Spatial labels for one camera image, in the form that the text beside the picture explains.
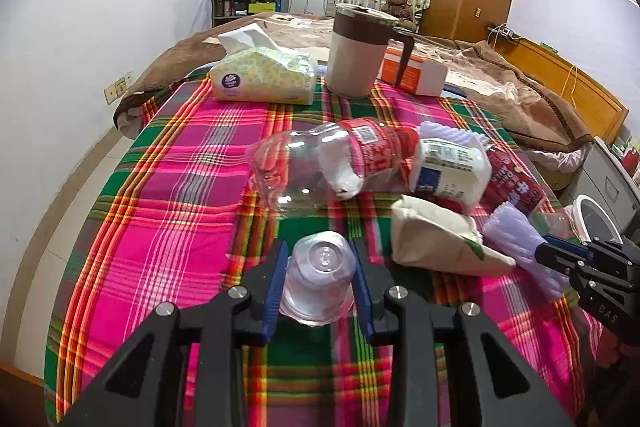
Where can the orange white small box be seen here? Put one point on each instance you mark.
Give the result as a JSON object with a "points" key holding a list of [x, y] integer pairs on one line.
{"points": [[422, 75]]}

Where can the beige paper bag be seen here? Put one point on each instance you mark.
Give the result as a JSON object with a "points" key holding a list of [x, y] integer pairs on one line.
{"points": [[427, 236]]}

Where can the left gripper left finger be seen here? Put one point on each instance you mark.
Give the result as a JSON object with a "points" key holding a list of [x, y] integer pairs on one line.
{"points": [[144, 382]]}

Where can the grey drawer nightstand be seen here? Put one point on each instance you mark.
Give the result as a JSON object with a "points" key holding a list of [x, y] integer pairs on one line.
{"points": [[603, 178]]}

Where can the clear plastic cup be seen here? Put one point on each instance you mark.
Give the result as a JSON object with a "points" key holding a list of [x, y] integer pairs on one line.
{"points": [[317, 289]]}

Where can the teddy bear with santa hat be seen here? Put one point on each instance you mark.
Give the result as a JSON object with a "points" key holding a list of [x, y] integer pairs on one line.
{"points": [[403, 11]]}

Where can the bed with brown blanket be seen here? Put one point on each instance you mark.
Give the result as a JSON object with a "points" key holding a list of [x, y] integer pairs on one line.
{"points": [[546, 126]]}

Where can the white trash bin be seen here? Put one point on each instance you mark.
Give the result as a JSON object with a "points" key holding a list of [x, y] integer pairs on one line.
{"points": [[591, 221]]}

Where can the clear plastic bottle red label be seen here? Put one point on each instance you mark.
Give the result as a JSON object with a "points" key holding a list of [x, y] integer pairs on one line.
{"points": [[299, 172]]}

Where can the white yogurt cup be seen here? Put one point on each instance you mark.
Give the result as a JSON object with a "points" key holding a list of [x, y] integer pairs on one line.
{"points": [[450, 171]]}

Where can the red thermos jar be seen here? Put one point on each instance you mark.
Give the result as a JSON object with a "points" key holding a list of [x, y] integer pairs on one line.
{"points": [[631, 160]]}

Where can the tissue pack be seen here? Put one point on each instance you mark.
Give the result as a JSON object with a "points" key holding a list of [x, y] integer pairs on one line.
{"points": [[256, 69]]}

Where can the wall power outlet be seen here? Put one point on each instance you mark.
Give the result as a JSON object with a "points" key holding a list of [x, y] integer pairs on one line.
{"points": [[116, 90]]}

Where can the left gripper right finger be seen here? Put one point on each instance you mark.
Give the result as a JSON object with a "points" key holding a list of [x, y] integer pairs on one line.
{"points": [[489, 382]]}

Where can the plaid pink green tablecloth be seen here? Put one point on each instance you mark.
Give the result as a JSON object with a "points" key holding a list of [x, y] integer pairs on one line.
{"points": [[177, 221]]}

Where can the red drink can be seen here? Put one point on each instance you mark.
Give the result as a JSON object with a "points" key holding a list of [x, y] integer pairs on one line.
{"points": [[509, 182]]}

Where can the wooden headboard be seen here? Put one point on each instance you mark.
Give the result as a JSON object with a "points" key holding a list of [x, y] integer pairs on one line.
{"points": [[600, 110]]}

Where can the brown white travel mug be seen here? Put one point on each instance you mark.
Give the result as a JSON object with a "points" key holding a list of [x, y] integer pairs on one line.
{"points": [[359, 41]]}

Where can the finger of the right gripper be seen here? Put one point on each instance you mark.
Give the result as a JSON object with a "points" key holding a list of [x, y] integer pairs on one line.
{"points": [[567, 244], [555, 259]]}

